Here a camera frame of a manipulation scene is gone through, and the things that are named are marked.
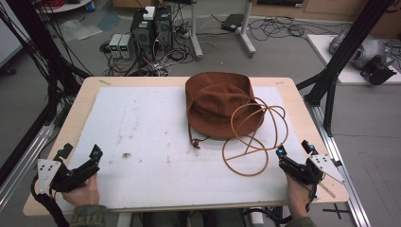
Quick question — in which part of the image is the tangle of cables by computers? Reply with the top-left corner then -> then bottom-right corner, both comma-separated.
99,27 -> 196,78

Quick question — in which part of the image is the grey power supply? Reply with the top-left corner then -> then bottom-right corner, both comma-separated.
108,33 -> 123,60
118,33 -> 134,60

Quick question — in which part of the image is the black flat box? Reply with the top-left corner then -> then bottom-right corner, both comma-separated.
220,12 -> 246,33

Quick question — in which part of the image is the tan rope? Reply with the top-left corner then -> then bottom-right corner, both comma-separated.
221,96 -> 289,178

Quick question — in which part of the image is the brown bucket hat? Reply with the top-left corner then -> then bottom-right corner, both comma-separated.
184,71 -> 266,150

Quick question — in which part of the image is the white cylinder under table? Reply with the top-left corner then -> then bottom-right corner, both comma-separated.
250,210 -> 265,227

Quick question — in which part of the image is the white metal stand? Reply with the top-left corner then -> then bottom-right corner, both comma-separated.
188,0 -> 257,61

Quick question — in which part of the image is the person's left hand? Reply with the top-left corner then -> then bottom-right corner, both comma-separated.
61,172 -> 100,208

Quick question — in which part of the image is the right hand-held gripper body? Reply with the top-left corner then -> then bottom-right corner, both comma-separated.
278,153 -> 346,186

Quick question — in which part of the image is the black device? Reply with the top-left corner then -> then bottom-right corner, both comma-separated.
359,56 -> 398,86

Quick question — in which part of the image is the grey rounded machine shell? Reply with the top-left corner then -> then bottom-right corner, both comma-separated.
328,28 -> 395,71

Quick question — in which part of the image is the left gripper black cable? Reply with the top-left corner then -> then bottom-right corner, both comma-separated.
29,174 -> 70,227

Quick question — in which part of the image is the white table mat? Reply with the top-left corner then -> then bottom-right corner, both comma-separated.
56,85 -> 320,213

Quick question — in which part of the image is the black computer tower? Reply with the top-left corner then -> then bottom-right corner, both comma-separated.
153,5 -> 174,52
130,9 -> 156,61

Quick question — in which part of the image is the black metal frame post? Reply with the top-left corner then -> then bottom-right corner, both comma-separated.
0,0 -> 93,185
295,0 -> 395,137

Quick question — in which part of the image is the white round table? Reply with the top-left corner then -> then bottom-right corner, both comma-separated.
35,0 -> 93,14

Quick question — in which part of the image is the clear plastic sheet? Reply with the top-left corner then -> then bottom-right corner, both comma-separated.
59,10 -> 122,43

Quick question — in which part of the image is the tangle of black floor cables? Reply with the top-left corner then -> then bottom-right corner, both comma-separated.
247,14 -> 348,43

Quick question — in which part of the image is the white floor board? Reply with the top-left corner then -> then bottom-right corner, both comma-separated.
306,33 -> 401,86

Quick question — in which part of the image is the person's right hand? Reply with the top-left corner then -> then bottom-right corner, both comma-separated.
285,174 -> 313,219

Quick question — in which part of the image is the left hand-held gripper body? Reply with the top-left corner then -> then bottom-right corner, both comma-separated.
37,156 -> 100,195

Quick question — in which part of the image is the aluminium rail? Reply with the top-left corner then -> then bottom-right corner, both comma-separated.
0,123 -> 55,211
303,96 -> 373,227

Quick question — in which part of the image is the small white box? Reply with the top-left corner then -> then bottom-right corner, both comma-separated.
143,6 -> 156,21

